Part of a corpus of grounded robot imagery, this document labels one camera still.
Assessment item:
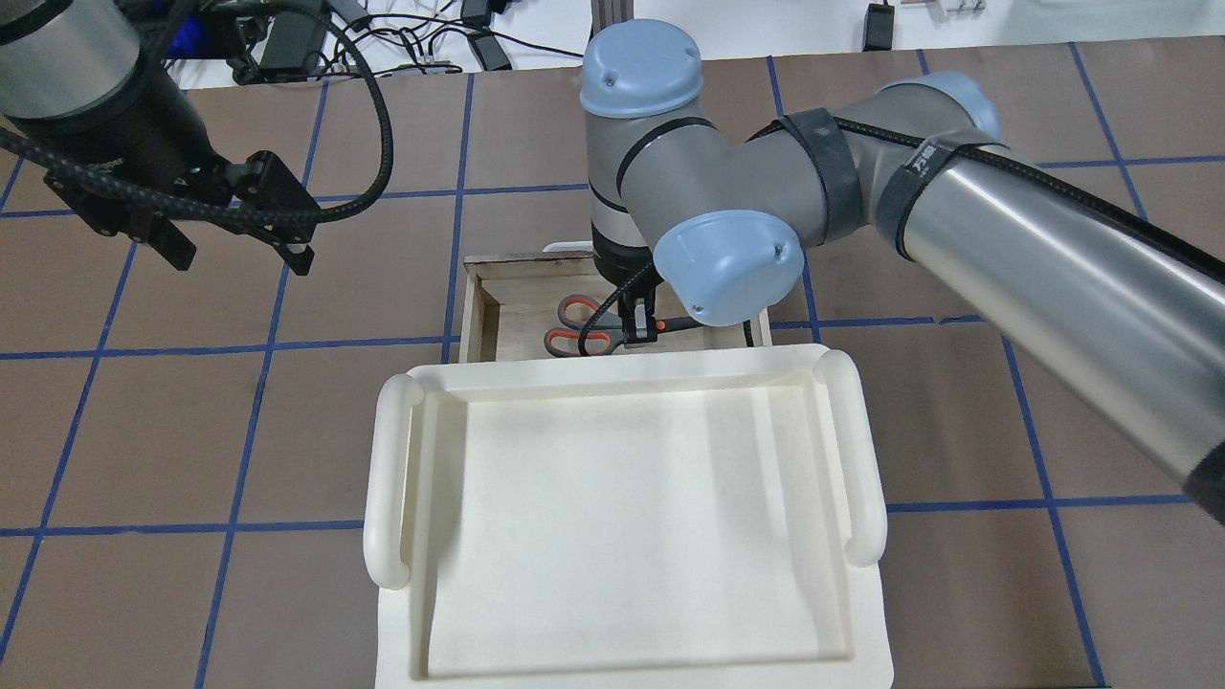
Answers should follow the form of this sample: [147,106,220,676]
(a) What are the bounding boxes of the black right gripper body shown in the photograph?
[593,244,662,315]

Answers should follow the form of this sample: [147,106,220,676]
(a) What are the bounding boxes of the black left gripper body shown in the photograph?
[43,151,323,227]

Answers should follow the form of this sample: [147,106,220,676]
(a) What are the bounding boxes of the grey orange scissors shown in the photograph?
[543,294,703,358]

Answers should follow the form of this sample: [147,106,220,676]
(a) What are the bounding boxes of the wooden drawer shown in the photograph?
[458,242,774,363]

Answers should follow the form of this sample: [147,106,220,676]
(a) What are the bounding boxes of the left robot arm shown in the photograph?
[1,1,319,276]

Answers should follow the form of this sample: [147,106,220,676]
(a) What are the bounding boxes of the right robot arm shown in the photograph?
[579,18,1224,520]

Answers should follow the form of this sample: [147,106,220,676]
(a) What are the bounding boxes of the black power adapter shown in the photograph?
[256,9,328,83]

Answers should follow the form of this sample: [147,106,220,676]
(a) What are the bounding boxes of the white plastic tray cabinet top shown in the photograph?
[364,345,894,688]

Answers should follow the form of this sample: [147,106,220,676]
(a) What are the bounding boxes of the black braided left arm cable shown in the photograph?
[0,0,397,226]

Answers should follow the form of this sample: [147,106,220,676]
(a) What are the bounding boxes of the aluminium frame post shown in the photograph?
[590,0,635,33]

